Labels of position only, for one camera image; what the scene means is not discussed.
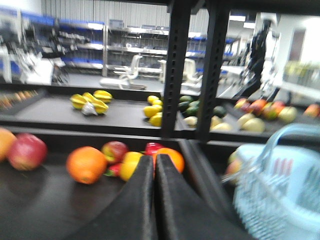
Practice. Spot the yellow apple in right cluster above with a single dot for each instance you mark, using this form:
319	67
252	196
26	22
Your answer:
129	164

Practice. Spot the red chili pepper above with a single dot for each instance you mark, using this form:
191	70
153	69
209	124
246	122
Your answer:
113	170

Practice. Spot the rightmost orange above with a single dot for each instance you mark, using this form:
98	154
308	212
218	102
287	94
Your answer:
175	156

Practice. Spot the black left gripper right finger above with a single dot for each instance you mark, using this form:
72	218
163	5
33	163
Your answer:
181	214

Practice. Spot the white garlic bulb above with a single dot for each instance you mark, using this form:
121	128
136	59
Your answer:
88	109

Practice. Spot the black wooden fruit display table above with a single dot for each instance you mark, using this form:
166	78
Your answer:
47	204

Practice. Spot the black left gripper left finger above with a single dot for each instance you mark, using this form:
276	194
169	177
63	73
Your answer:
129	215

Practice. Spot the starfruit right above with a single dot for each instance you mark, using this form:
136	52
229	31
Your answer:
100	107

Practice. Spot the starfruit top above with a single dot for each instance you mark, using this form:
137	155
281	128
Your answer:
103	95

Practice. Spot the front lemon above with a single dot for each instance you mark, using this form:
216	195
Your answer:
156	120

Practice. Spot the starfruit left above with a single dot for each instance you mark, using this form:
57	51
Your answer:
78	101

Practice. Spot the red apple in right cluster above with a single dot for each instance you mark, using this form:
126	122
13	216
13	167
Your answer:
114	151

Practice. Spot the big red apple by oranges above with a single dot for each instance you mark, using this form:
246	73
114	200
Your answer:
27	152

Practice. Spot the large lemon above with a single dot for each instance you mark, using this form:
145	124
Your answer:
151	110

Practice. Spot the red bell pepper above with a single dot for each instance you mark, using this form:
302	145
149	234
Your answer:
152	147

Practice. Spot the light blue plastic basket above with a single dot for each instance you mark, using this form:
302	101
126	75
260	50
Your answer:
277	187

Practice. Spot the orange in right cluster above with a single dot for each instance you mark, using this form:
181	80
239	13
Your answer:
86	165

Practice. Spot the black upright post right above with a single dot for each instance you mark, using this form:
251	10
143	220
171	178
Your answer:
219	12

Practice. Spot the starfruit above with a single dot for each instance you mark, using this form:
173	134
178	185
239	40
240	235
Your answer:
100	107
78	101
103	95

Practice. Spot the orange right of pair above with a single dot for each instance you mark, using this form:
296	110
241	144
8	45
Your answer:
7	138

